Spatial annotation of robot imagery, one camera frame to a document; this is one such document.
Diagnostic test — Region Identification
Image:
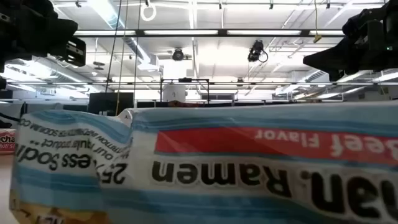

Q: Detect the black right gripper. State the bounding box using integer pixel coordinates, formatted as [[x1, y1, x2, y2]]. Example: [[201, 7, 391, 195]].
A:
[[303, 7, 398, 82]]

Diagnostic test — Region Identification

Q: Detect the black hanging camera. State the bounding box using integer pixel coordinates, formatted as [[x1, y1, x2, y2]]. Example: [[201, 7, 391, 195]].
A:
[[248, 39, 269, 63]]

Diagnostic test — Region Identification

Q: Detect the yellow hanging cable with plug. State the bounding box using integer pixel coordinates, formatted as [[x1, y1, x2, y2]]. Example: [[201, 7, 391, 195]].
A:
[[312, 0, 323, 44]]

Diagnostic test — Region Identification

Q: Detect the black curved hose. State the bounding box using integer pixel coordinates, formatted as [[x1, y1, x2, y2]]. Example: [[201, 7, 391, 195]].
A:
[[0, 111, 20, 129]]

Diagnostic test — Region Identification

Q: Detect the silver ventilation duct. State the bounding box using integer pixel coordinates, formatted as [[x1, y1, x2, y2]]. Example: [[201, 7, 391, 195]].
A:
[[88, 0, 161, 71]]

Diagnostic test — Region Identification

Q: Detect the thin black hanging cable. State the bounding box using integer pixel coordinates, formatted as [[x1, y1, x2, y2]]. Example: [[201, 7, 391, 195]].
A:
[[132, 0, 142, 101]]

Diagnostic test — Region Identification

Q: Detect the white cable ring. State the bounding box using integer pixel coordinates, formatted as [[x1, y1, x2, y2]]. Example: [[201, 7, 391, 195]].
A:
[[140, 1, 157, 22]]

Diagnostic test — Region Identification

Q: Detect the black computer monitor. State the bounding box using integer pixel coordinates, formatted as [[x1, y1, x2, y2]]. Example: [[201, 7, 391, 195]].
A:
[[88, 92, 134, 116]]

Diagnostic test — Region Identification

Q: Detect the brown patterned cloth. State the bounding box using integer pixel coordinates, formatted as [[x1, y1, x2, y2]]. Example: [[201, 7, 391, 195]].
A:
[[167, 100, 206, 108]]

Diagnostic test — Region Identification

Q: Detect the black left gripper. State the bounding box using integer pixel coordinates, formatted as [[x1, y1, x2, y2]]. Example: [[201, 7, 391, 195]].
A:
[[63, 36, 87, 68]]

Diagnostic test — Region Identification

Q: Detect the blue beef ramen packet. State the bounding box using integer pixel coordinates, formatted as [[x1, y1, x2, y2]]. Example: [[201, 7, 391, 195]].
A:
[[8, 100, 398, 224]]

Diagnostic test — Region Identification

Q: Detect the tan hanging rope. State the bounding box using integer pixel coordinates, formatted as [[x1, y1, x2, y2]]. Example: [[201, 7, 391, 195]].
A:
[[114, 0, 129, 116]]

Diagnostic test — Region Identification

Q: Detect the lime chili shrimp ramen packet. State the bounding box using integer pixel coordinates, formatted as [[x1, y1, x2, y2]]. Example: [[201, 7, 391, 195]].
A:
[[0, 128, 17, 156]]

